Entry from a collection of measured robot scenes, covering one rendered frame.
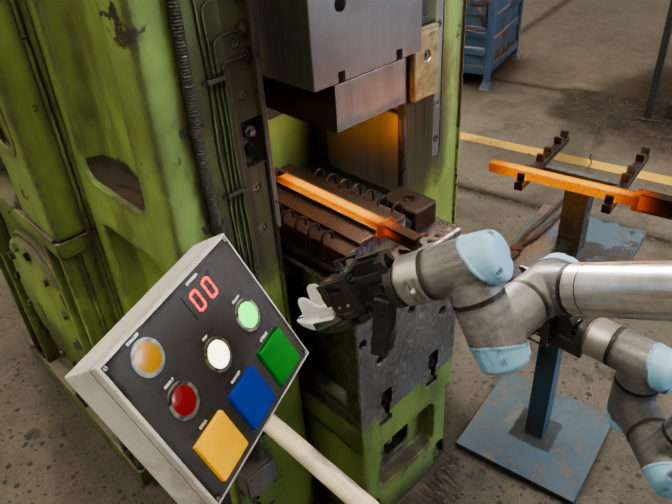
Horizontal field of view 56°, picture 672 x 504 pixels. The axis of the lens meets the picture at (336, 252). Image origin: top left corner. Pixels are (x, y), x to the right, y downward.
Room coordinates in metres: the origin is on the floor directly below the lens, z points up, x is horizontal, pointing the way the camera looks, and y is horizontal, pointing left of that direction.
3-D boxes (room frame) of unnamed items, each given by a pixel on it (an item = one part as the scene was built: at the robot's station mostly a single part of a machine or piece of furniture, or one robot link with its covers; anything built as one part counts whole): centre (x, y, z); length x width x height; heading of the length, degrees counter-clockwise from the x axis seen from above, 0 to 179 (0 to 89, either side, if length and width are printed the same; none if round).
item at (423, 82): (1.51, -0.24, 1.27); 0.09 x 0.02 x 0.17; 131
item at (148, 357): (0.66, 0.28, 1.16); 0.05 x 0.03 x 0.04; 131
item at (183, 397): (0.65, 0.24, 1.09); 0.05 x 0.03 x 0.04; 131
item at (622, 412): (0.75, -0.51, 0.88); 0.11 x 0.08 x 0.11; 179
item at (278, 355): (0.81, 0.12, 1.01); 0.07 x 0.05 x 0.07; 156
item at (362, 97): (1.36, 0.04, 1.32); 0.42 x 0.20 x 0.10; 41
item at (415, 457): (1.40, 0.01, 0.23); 0.55 x 0.37 x 0.47; 41
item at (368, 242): (1.36, 0.04, 0.96); 0.42 x 0.20 x 0.09; 41
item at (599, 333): (0.83, -0.46, 0.98); 0.08 x 0.05 x 0.08; 131
